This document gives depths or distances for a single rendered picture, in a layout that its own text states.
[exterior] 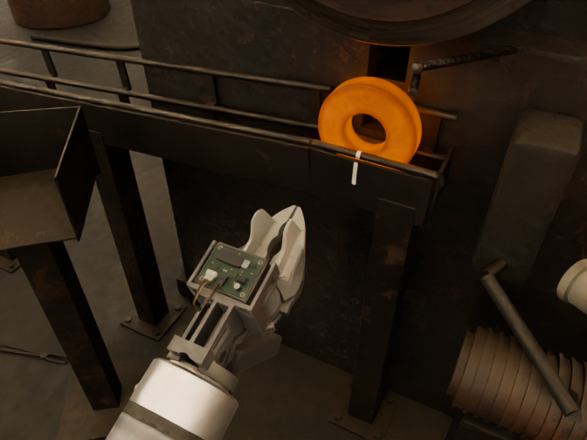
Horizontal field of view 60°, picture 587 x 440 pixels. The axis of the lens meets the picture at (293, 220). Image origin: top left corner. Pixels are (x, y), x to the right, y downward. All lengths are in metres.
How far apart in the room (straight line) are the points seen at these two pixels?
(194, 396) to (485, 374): 0.44
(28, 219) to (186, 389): 0.52
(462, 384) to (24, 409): 1.03
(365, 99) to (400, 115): 0.05
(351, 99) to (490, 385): 0.44
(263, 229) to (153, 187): 1.41
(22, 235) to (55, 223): 0.05
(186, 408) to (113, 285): 1.17
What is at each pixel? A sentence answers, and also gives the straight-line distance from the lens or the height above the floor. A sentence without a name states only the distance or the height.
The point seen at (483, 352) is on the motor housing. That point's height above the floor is 0.53.
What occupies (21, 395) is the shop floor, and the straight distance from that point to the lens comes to 1.46.
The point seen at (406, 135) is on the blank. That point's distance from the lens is 0.75.
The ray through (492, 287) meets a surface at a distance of 0.76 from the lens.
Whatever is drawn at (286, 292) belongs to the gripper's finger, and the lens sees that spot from 0.53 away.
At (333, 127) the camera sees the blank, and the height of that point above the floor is 0.73.
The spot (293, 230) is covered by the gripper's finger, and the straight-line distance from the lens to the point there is 0.53.
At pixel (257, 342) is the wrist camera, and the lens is 0.56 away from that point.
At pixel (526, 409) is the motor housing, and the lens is 0.78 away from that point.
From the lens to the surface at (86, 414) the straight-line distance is 1.36.
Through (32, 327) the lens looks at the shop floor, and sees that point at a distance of 1.59.
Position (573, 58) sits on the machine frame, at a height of 0.87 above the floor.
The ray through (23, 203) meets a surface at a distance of 0.95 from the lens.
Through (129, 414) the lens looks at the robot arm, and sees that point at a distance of 0.48.
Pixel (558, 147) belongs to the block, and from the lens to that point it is 0.69.
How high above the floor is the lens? 1.13
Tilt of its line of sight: 41 degrees down
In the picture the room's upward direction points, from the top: straight up
